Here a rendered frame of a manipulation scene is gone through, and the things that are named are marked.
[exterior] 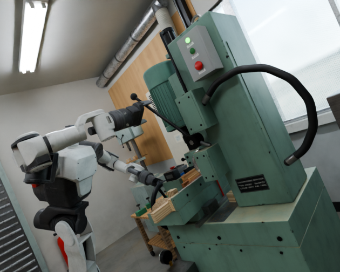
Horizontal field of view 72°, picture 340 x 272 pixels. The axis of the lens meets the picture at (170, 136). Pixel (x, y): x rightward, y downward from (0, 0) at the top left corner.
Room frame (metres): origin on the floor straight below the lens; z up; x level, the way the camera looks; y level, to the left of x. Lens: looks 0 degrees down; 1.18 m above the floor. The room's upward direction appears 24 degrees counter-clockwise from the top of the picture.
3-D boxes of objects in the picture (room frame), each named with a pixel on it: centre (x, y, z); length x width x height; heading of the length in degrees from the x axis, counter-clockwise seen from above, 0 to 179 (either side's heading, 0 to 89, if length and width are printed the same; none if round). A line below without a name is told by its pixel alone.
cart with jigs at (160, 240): (2.67, 0.36, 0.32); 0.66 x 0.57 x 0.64; 126
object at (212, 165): (0.92, -0.10, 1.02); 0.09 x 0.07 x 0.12; 136
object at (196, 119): (0.90, -0.13, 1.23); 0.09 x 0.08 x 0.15; 46
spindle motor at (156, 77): (1.16, -0.08, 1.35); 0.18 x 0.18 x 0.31
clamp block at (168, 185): (1.30, 0.05, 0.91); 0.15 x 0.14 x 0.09; 136
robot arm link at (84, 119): (0.93, 0.26, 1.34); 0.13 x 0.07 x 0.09; 121
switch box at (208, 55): (0.83, -0.21, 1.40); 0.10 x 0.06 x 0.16; 46
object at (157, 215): (1.10, -0.03, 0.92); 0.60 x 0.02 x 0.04; 136
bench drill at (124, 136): (3.51, 0.53, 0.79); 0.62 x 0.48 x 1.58; 38
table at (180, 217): (1.24, -0.01, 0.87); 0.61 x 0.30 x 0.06; 136
